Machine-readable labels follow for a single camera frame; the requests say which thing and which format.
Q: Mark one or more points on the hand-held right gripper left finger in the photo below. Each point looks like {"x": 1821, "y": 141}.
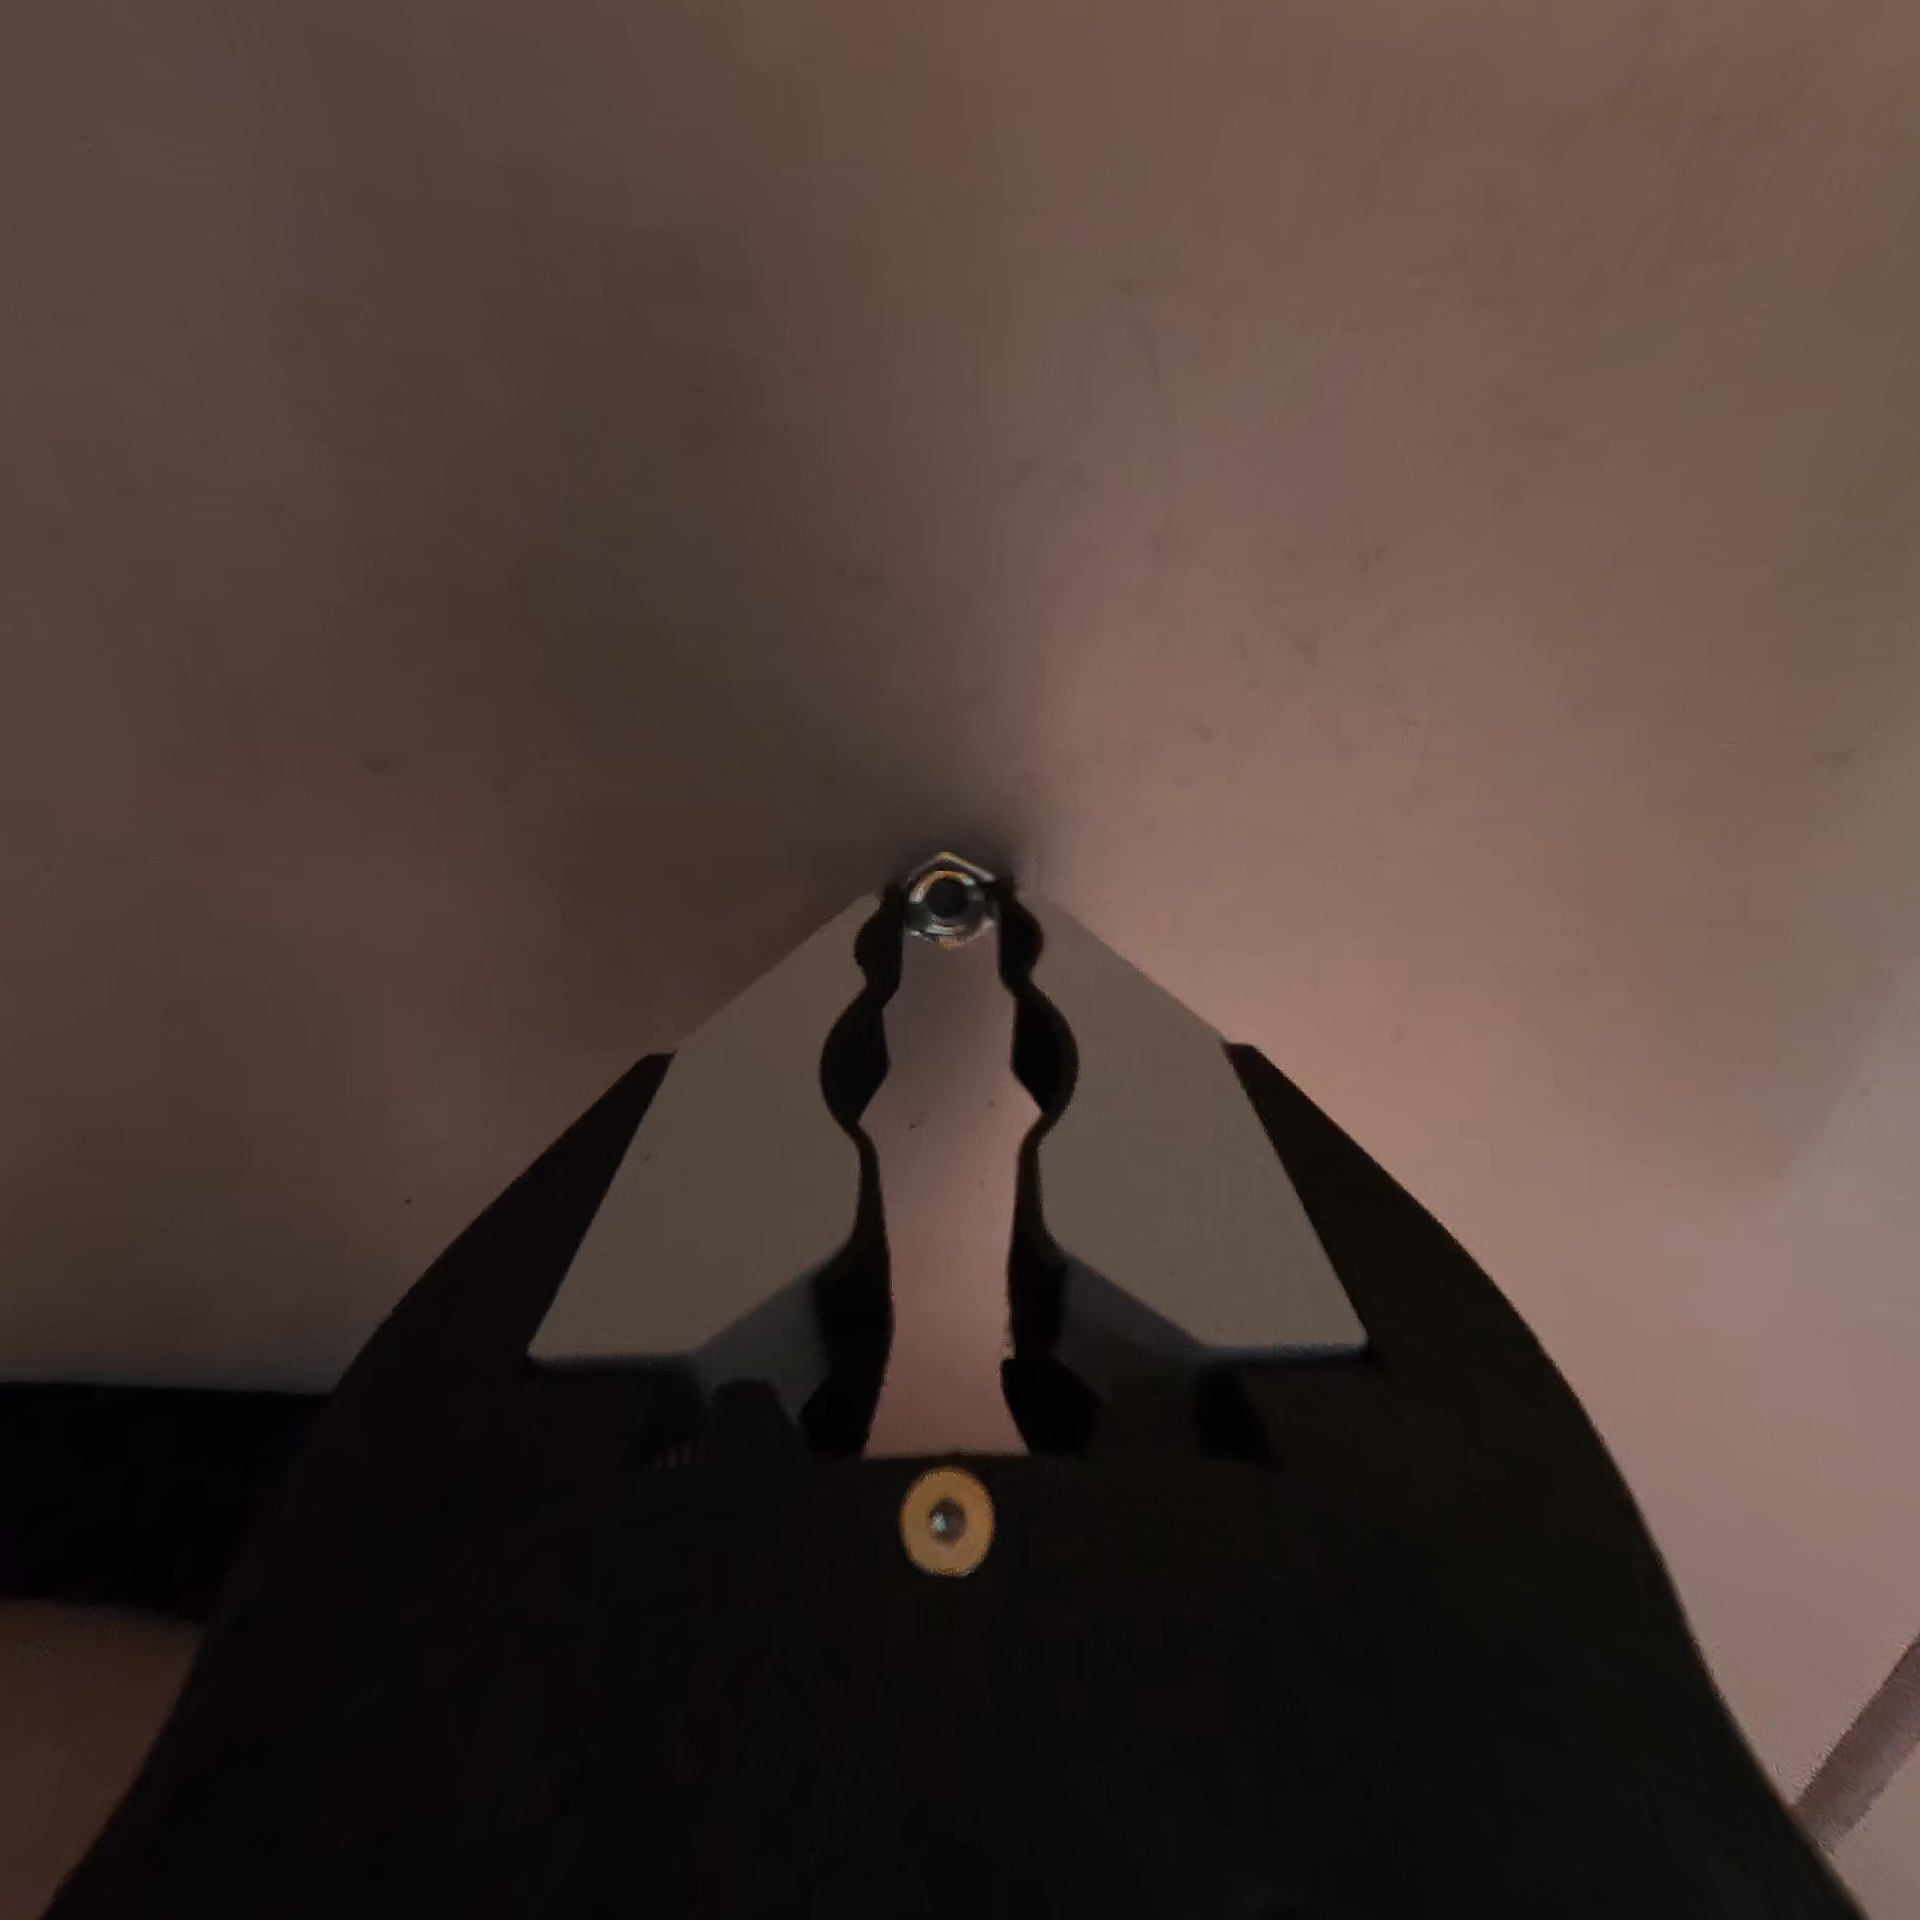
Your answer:
{"x": 705, "y": 1201}

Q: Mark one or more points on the steel hex nut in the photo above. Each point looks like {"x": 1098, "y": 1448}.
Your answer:
{"x": 945, "y": 901}

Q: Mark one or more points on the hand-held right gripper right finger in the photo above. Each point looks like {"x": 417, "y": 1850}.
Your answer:
{"x": 1185, "y": 1201}

